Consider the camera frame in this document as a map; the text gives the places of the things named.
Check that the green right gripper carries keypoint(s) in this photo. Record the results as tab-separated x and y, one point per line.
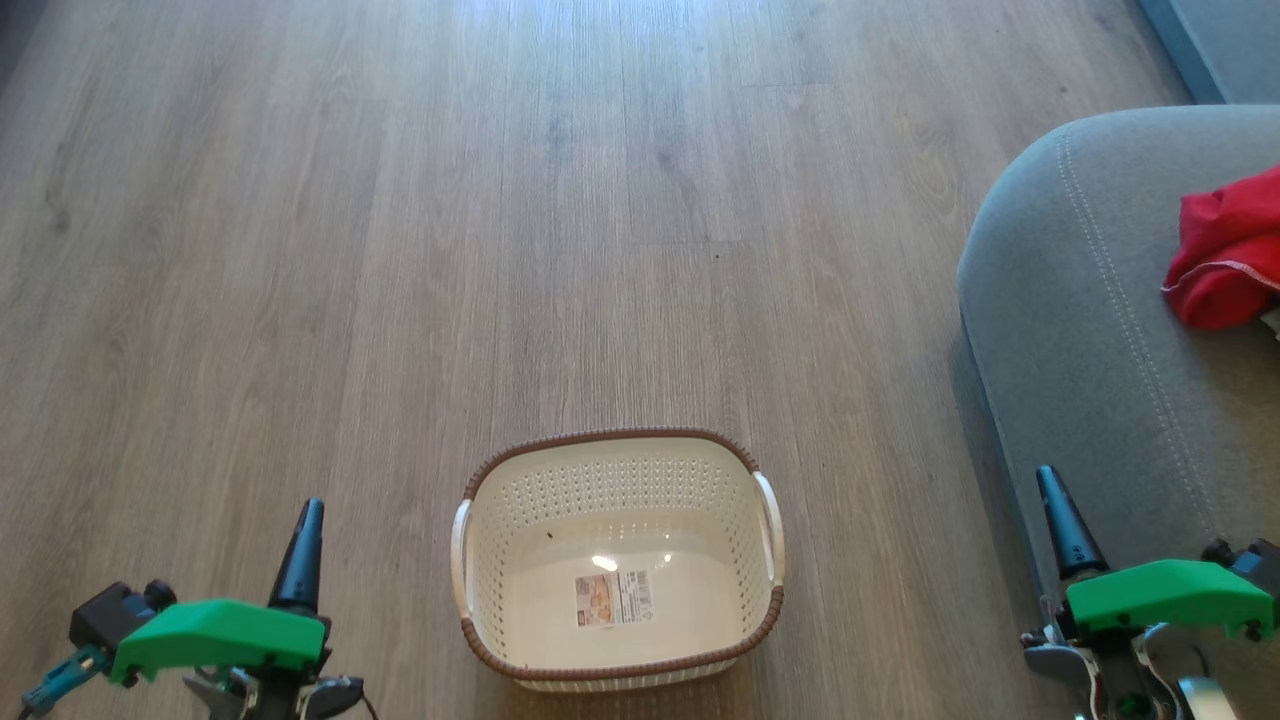
1165	595

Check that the grey sofa seat cushion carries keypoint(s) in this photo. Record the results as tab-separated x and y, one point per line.
1100	400
1225	45

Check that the cream laundry basket brown rim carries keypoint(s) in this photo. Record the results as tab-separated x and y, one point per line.
615	560

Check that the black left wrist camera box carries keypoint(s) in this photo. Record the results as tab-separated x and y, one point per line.
115	612

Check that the paper label sticker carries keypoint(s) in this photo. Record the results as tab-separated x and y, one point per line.
613	598

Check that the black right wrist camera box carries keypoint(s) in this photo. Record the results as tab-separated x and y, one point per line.
1250	562

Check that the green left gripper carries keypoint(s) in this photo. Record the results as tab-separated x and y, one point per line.
220	635

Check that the red and white garment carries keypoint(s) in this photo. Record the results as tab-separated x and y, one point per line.
1225	260

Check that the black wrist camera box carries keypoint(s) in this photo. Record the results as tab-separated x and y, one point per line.
115	612
1250	562

